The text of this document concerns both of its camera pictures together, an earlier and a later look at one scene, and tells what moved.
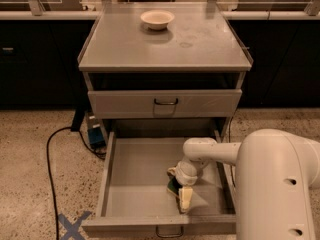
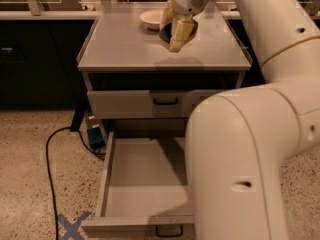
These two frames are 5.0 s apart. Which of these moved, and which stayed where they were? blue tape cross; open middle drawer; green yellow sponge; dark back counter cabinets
Moved: green yellow sponge
Stayed: dark back counter cabinets; open middle drawer; blue tape cross
